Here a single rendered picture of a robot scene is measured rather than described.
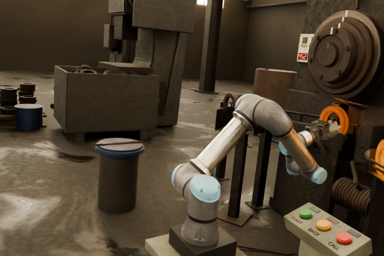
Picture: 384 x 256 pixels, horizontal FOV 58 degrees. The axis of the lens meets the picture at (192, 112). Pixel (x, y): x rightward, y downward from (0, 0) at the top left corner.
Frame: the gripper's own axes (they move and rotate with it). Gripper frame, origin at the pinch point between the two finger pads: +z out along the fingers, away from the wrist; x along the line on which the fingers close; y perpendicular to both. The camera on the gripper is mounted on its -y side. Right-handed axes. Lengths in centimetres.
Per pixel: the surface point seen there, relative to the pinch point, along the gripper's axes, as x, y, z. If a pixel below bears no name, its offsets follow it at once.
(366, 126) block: -11.0, 1.9, 6.6
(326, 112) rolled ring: 17.2, 1.8, 9.3
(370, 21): -2, 49, 23
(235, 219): 53, -65, -41
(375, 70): -9.9, 27.5, 15.7
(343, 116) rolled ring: 4.9, 2.4, 9.4
